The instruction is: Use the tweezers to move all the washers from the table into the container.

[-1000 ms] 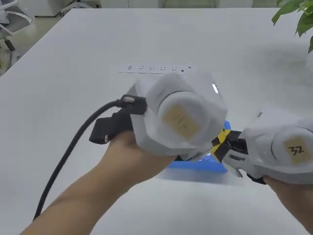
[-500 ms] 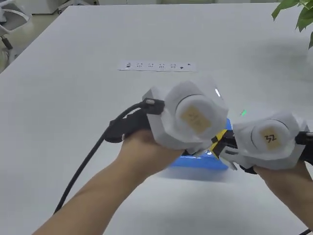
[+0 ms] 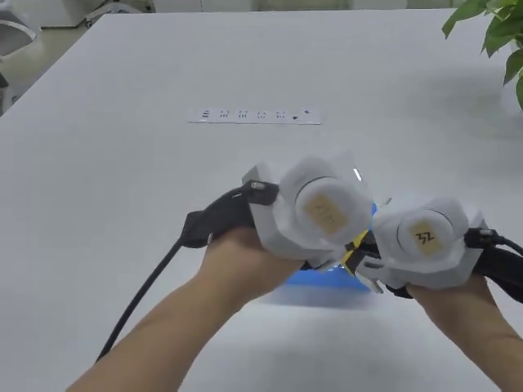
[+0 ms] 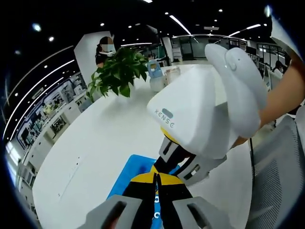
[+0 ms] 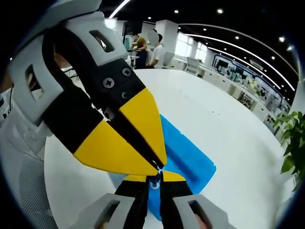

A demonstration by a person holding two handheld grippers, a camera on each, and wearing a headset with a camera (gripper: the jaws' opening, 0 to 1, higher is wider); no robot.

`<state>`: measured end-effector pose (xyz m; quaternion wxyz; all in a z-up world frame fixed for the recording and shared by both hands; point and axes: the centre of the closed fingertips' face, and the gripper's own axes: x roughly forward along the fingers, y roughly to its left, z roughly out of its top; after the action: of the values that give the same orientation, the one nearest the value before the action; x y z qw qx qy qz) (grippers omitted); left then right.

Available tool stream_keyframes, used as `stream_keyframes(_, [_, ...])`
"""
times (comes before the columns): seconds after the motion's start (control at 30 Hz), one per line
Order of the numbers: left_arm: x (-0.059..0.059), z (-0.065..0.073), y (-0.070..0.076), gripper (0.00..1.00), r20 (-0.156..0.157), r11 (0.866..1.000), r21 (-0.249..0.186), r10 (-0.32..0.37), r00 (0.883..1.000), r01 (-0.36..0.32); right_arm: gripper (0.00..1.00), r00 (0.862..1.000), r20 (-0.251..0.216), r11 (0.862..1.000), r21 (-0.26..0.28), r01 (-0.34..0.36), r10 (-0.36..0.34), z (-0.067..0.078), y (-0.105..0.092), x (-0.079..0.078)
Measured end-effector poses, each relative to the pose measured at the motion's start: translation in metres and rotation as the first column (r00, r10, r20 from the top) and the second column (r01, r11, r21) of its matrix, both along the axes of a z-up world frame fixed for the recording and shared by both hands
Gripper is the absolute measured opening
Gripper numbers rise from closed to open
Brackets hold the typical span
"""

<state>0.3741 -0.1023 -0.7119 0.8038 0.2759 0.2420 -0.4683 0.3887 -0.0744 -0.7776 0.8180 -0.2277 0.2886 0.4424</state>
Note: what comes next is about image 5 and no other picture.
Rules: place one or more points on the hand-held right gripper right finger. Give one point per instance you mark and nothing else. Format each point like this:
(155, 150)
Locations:
(176, 190)

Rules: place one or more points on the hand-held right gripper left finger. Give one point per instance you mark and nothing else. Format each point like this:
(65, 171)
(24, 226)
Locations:
(128, 205)

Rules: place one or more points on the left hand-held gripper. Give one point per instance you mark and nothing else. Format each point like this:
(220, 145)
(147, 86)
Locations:
(76, 6)

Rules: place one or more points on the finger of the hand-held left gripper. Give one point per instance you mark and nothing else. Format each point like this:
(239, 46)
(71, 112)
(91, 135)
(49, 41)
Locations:
(78, 124)
(133, 95)

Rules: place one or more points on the small silver washer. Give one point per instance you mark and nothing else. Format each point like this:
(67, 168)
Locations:
(154, 186)

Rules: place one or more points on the metal tweezers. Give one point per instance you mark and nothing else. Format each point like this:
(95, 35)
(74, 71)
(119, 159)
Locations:
(159, 168)

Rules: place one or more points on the blue container tray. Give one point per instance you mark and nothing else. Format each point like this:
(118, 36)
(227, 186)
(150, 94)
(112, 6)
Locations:
(186, 152)

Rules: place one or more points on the white office chair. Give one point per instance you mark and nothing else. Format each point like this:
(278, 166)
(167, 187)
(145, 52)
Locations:
(193, 65)

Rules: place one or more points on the grey mesh office chair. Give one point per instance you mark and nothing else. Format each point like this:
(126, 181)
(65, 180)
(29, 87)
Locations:
(26, 186)

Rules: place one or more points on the white round table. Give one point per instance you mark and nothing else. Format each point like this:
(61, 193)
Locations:
(214, 114)

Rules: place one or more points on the long white display desk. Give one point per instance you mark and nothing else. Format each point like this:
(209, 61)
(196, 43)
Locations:
(240, 88)

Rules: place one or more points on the green potted plant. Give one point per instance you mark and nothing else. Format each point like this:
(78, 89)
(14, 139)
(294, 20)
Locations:
(294, 143)

